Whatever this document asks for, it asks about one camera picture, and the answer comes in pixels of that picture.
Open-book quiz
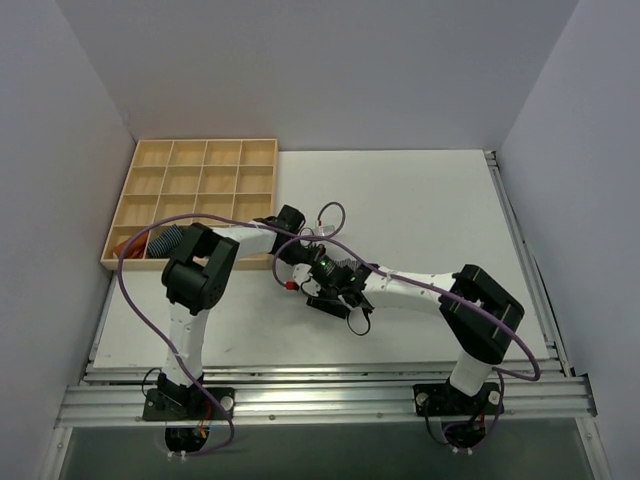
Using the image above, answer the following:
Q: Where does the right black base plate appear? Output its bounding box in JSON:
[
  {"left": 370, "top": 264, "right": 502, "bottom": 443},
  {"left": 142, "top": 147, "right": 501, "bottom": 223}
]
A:
[{"left": 413, "top": 382, "right": 504, "bottom": 417}]

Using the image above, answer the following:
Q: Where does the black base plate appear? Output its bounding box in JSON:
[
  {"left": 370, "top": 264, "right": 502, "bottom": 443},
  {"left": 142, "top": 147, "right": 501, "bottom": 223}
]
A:
[
  {"left": 413, "top": 382, "right": 504, "bottom": 417},
  {"left": 141, "top": 387, "right": 236, "bottom": 422}
]

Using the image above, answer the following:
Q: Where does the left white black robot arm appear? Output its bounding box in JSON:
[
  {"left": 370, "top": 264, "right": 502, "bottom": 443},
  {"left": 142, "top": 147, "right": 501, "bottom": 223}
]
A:
[{"left": 158, "top": 205, "right": 305, "bottom": 419}]

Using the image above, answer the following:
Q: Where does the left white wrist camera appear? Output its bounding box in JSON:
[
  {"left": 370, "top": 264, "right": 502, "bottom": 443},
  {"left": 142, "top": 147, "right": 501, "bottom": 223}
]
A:
[{"left": 312, "top": 222, "right": 336, "bottom": 237}]

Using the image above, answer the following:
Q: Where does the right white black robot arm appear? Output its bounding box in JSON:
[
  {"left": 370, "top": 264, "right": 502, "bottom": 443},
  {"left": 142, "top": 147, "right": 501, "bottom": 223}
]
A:
[{"left": 293, "top": 254, "right": 525, "bottom": 413}]

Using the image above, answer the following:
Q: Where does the wooden compartment tray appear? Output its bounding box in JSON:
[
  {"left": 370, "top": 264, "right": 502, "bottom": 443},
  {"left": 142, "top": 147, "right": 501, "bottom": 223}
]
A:
[{"left": 101, "top": 138, "right": 278, "bottom": 270}]

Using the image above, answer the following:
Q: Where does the aluminium frame rail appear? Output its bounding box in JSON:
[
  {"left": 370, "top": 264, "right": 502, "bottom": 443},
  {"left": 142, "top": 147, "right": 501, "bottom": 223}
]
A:
[{"left": 47, "top": 151, "right": 609, "bottom": 479}]

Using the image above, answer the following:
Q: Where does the striped grey underwear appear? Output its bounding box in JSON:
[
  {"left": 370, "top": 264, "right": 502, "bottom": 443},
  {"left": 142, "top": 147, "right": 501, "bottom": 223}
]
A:
[{"left": 335, "top": 259, "right": 361, "bottom": 275}]

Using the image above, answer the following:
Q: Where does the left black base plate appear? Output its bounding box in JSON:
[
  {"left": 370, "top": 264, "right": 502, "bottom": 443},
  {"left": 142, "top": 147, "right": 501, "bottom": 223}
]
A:
[{"left": 141, "top": 387, "right": 236, "bottom": 422}]

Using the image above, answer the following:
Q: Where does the rolled dark striped cloth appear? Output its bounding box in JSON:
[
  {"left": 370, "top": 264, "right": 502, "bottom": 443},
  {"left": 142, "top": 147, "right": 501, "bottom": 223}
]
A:
[{"left": 147, "top": 225, "right": 184, "bottom": 259}]

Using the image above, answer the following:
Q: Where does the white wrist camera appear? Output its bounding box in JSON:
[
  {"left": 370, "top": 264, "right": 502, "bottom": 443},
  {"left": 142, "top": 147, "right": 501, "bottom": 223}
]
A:
[
  {"left": 285, "top": 264, "right": 321, "bottom": 297},
  {"left": 312, "top": 222, "right": 336, "bottom": 237}
]

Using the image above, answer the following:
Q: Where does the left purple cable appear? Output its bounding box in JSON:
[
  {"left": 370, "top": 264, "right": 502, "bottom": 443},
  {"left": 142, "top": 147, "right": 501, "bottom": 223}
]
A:
[{"left": 117, "top": 200, "right": 349, "bottom": 457}]

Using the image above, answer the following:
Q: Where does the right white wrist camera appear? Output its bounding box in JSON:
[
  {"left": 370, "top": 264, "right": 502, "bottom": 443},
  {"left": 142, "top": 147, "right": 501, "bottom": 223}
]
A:
[{"left": 285, "top": 264, "right": 321, "bottom": 297}]

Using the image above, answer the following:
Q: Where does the rolled orange cloth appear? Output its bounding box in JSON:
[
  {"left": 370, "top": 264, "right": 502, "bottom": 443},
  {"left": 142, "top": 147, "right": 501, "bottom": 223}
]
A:
[{"left": 113, "top": 234, "right": 148, "bottom": 259}]

